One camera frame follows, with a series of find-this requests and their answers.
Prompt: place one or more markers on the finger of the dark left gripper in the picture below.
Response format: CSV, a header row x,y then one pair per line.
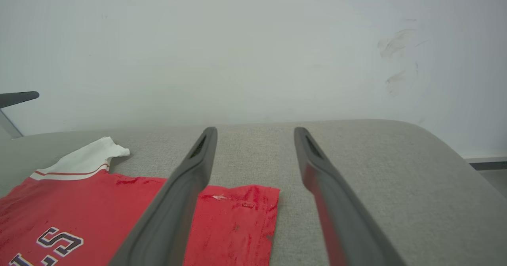
x,y
18,98

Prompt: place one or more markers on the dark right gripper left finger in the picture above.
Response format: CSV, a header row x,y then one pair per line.
x,y
174,210

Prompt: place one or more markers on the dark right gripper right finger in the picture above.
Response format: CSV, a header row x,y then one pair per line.
x,y
340,218

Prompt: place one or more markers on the red and white jersey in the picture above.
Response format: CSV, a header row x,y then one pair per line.
x,y
237,226

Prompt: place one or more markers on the dark wall baseboard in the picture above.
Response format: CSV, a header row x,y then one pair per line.
x,y
489,165

